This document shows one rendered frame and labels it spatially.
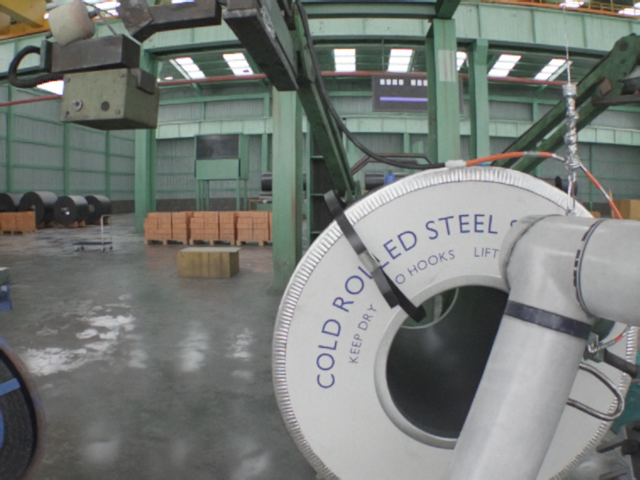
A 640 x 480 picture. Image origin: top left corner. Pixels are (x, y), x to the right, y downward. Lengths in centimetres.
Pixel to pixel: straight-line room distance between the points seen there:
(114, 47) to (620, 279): 110
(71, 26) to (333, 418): 132
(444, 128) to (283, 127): 211
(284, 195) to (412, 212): 472
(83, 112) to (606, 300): 108
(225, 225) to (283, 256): 635
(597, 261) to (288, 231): 555
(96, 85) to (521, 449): 109
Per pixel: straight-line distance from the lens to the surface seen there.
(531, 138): 254
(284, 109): 604
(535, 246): 58
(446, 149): 602
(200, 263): 736
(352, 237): 123
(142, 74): 116
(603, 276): 52
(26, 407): 148
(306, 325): 132
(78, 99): 115
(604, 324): 134
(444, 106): 610
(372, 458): 151
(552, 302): 56
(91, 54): 121
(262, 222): 1189
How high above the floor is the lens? 127
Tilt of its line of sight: 5 degrees down
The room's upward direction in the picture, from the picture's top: straight up
